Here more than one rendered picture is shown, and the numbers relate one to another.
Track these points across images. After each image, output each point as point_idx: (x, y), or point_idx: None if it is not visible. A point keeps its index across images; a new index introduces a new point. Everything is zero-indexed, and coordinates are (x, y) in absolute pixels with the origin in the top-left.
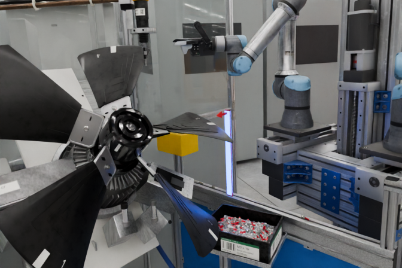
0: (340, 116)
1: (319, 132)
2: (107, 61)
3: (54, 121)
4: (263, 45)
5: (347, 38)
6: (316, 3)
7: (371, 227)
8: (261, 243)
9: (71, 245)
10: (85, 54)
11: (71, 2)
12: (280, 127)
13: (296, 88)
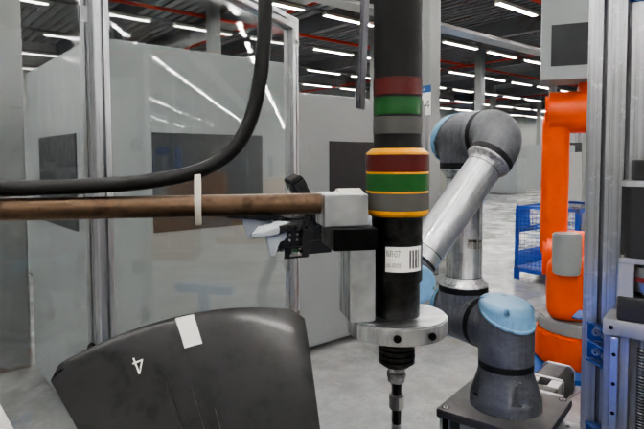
0: (611, 391)
1: (561, 422)
2: (184, 393)
3: None
4: (454, 237)
5: (621, 231)
6: (370, 106)
7: None
8: None
9: None
10: (83, 360)
11: (103, 210)
12: (478, 414)
13: (516, 330)
